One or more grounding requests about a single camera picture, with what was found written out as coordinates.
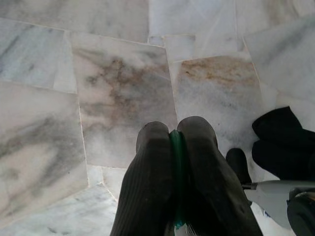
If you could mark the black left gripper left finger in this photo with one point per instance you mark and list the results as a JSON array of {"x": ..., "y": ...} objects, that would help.
[{"x": 150, "y": 177}]

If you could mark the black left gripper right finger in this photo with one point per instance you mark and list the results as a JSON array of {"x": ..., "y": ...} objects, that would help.
[{"x": 211, "y": 186}]

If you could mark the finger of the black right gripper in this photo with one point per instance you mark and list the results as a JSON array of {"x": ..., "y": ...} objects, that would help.
[{"x": 237, "y": 164}]

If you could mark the green plastic hanger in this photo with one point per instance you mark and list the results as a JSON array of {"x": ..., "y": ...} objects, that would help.
[{"x": 177, "y": 152}]

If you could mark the black shirt with green print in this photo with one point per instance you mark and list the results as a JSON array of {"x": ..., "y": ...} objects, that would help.
[{"x": 283, "y": 147}]

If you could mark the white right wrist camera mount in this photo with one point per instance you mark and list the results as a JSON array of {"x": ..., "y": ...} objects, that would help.
[{"x": 273, "y": 196}]

